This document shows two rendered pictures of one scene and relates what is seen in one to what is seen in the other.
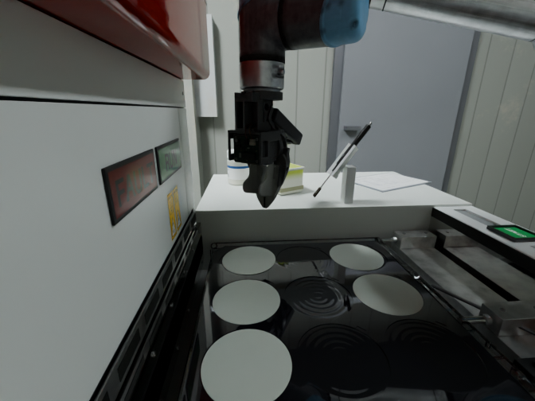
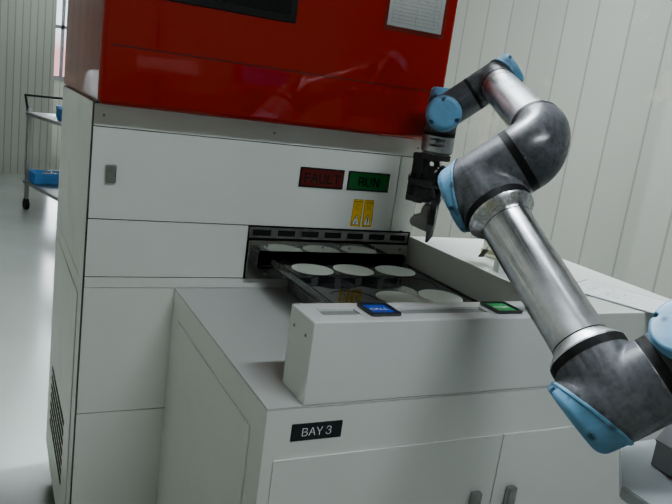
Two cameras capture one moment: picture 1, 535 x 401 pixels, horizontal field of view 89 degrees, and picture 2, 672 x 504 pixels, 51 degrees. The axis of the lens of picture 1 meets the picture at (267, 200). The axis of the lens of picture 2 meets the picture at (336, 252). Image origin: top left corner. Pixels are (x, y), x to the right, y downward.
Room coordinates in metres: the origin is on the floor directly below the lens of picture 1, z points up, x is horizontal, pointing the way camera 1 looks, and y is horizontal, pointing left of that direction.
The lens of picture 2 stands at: (-0.35, -1.47, 1.31)
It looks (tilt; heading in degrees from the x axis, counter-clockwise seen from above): 13 degrees down; 67
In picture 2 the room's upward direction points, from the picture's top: 8 degrees clockwise
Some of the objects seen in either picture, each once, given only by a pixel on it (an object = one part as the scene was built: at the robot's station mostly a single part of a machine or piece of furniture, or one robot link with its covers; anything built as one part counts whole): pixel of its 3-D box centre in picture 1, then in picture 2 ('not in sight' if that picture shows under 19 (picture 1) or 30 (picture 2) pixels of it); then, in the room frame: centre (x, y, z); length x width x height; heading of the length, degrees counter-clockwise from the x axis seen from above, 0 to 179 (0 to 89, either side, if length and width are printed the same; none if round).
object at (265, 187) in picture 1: (267, 188); (421, 223); (0.48, 0.00, 1.03); 0.06 x 0.03 x 0.09; 146
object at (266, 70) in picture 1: (263, 79); (437, 145); (0.50, 0.01, 1.22); 0.08 x 0.08 x 0.05
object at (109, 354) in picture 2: not in sight; (205, 384); (0.11, 0.47, 0.41); 0.82 x 0.70 x 0.82; 4
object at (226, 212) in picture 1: (317, 210); (533, 298); (0.74, -0.14, 0.89); 0.62 x 0.35 x 0.14; 94
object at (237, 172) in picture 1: (240, 166); not in sight; (0.78, 0.08, 1.01); 0.07 x 0.07 x 0.10
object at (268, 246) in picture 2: (173, 313); (329, 260); (0.31, 0.13, 0.89); 0.44 x 0.02 x 0.10; 4
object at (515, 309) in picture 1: (517, 317); not in sight; (0.31, -0.35, 0.89); 0.08 x 0.03 x 0.03; 94
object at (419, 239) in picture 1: (413, 239); not in sight; (0.55, -0.33, 0.89); 0.08 x 0.03 x 0.03; 94
